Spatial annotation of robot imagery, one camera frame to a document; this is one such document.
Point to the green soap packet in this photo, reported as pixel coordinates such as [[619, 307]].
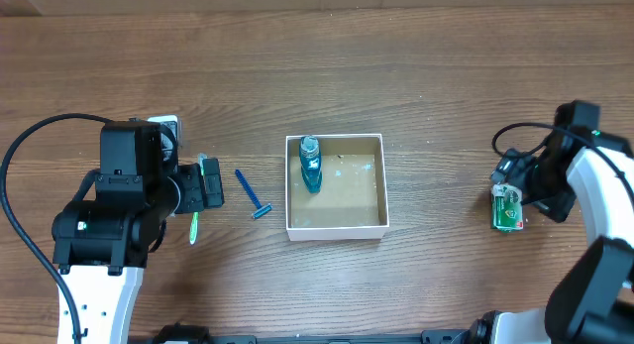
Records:
[[506, 208]]

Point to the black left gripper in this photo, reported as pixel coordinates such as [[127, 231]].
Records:
[[211, 182]]

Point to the white square cardboard box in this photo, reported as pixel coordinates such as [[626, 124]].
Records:
[[352, 202]]

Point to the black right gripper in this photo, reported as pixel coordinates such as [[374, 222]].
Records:
[[518, 171]]

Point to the teal transparent bottle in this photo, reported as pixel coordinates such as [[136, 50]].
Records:
[[311, 163]]

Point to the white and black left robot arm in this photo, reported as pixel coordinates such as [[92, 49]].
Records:
[[103, 237]]

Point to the blue disposable razor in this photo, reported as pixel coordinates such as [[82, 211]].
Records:
[[261, 210]]

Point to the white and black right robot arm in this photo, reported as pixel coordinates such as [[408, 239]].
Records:
[[576, 164]]

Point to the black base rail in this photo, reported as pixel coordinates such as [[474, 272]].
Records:
[[178, 333]]

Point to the green white toothbrush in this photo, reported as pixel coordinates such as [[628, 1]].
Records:
[[195, 217]]

